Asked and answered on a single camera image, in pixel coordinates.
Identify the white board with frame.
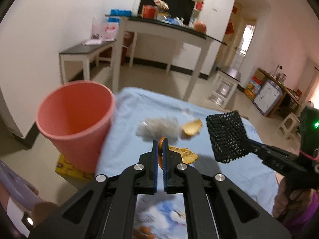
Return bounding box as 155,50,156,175
253,80,282,116

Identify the colourful cardboard box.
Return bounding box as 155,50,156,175
244,76,262,100

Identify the red box on table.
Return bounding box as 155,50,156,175
141,5,158,20

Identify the left hand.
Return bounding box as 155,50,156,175
31,202,59,227

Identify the pink plastic bag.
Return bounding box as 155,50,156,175
91,16,120,41

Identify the wooden side table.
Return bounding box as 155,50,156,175
258,68,301,118

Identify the dark red bin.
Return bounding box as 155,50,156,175
121,31,134,65

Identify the black foam mesh sleeve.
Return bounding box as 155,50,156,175
206,111,250,164

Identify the light blue tablecloth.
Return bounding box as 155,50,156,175
96,86,279,239

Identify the orange peel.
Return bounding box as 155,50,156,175
169,146,199,165
182,119,203,136
158,137,166,169

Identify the purple right sleeve forearm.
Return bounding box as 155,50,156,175
283,193,318,238

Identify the pink trash bucket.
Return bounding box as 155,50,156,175
36,80,116,173

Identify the orange peel on cloth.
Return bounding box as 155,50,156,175
169,146,199,165

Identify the small white plastic stool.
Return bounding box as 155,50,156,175
278,113,300,139

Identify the purple plastic stool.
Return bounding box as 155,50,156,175
1,161,43,211

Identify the low white bench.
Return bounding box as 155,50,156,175
59,39,115,84

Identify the right hand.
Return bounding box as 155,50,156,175
273,177,315,218

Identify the orange ball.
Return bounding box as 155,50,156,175
194,21,207,34

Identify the yellow carton under bucket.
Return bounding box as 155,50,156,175
55,154,94,183

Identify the pink flower bouquet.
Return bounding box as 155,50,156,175
154,0,169,11

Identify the white table black top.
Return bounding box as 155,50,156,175
104,14,228,102

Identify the blue bag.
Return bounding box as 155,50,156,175
108,9,132,23

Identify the black monitor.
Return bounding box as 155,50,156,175
137,0,196,26

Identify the white stool black top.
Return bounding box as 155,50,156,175
208,66,241,109

